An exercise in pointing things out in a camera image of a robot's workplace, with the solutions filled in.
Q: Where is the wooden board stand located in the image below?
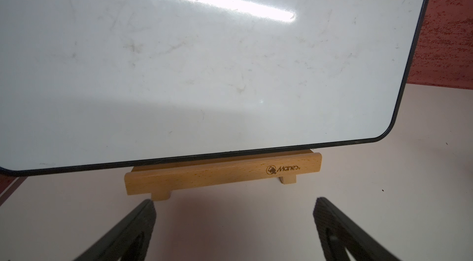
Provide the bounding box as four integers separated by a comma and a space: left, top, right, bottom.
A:
124, 150, 322, 201

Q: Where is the white board black frame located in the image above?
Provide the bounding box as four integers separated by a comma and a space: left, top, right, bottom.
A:
1, 0, 428, 176

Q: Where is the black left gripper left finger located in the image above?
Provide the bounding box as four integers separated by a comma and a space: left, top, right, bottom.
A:
76, 199, 156, 261

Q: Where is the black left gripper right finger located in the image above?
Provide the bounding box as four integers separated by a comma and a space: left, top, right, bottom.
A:
313, 197, 398, 261

